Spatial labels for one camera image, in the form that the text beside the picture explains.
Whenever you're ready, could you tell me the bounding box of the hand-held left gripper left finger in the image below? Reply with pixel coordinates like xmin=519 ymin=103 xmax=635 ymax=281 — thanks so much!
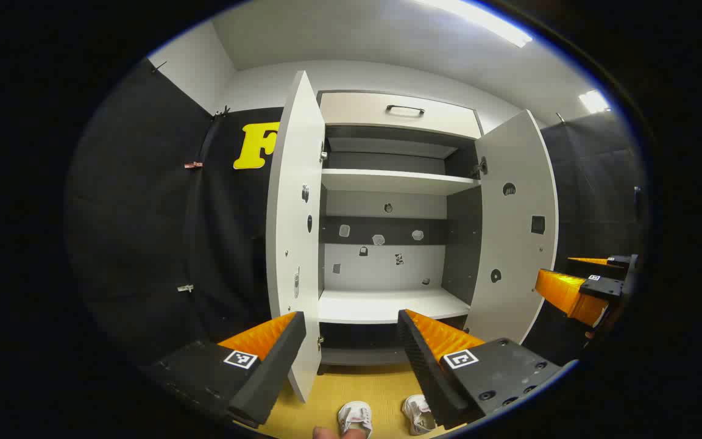
xmin=144 ymin=311 xmax=307 ymax=429

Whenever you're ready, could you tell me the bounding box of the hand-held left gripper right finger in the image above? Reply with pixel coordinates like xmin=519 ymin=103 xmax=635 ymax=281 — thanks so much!
xmin=397 ymin=309 xmax=565 ymax=430

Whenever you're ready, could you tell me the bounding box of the white canvas shoe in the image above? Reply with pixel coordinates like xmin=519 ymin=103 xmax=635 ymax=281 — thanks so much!
xmin=401 ymin=394 xmax=437 ymax=436
xmin=337 ymin=401 xmax=373 ymax=438

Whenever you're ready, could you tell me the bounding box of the white and grey shoe cabinet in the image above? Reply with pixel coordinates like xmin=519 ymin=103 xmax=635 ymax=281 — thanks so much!
xmin=317 ymin=90 xmax=486 ymax=374

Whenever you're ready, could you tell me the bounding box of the white cabinet door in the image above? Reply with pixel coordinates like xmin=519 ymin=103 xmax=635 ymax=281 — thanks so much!
xmin=266 ymin=70 xmax=326 ymax=403
xmin=464 ymin=110 xmax=559 ymax=345

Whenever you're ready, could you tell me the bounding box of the white cabinet drawer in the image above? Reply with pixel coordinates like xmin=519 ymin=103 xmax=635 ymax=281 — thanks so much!
xmin=319 ymin=91 xmax=484 ymax=140

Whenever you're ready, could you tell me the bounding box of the black backdrop cloth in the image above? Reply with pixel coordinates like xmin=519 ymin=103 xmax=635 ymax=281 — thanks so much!
xmin=63 ymin=58 xmax=285 ymax=366
xmin=528 ymin=110 xmax=650 ymax=366

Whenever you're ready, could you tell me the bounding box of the long ceiling light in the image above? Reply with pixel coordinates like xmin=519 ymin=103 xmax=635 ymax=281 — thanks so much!
xmin=578 ymin=90 xmax=611 ymax=114

